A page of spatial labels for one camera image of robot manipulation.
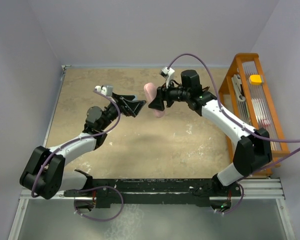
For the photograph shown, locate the orange wooden shelf rack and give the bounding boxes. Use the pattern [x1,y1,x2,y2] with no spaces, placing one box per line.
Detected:
[218,52,291,176]

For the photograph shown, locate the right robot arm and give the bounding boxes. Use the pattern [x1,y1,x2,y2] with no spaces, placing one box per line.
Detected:
[143,68,273,196]

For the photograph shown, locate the pink glasses case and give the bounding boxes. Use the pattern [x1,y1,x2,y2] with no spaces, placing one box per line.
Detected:
[143,82,165,118]

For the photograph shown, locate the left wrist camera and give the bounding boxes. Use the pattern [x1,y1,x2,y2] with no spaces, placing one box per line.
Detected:
[94,85,114,97]

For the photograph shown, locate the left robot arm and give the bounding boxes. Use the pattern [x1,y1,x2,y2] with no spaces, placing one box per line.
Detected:
[19,93,146,200]

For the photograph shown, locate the white stapler tool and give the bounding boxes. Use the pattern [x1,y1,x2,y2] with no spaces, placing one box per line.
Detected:
[231,74,246,103]

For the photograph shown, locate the purple cable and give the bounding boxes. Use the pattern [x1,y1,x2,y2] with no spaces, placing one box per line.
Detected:
[167,52,300,181]
[31,89,121,198]

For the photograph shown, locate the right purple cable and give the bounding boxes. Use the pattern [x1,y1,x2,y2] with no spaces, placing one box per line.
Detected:
[167,52,300,181]

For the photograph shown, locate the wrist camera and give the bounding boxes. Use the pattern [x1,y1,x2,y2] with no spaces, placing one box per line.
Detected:
[94,85,114,97]
[159,66,175,89]

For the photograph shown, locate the brown sunglasses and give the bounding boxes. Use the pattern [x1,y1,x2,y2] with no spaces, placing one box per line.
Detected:
[202,86,210,92]

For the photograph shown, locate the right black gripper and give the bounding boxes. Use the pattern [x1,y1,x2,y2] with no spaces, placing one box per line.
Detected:
[149,78,191,111]

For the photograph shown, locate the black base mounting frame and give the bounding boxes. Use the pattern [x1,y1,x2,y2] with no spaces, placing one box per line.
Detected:
[64,176,243,209]

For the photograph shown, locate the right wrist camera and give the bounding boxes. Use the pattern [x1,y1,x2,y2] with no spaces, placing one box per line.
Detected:
[159,66,175,89]

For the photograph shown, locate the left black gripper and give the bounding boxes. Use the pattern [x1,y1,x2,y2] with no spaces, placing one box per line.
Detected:
[99,92,145,130]

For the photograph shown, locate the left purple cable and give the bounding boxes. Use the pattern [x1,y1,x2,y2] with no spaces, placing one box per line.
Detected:
[31,89,121,198]

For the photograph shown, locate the yellow tape measure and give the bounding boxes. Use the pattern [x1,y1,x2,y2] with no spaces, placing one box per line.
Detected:
[248,74,264,86]

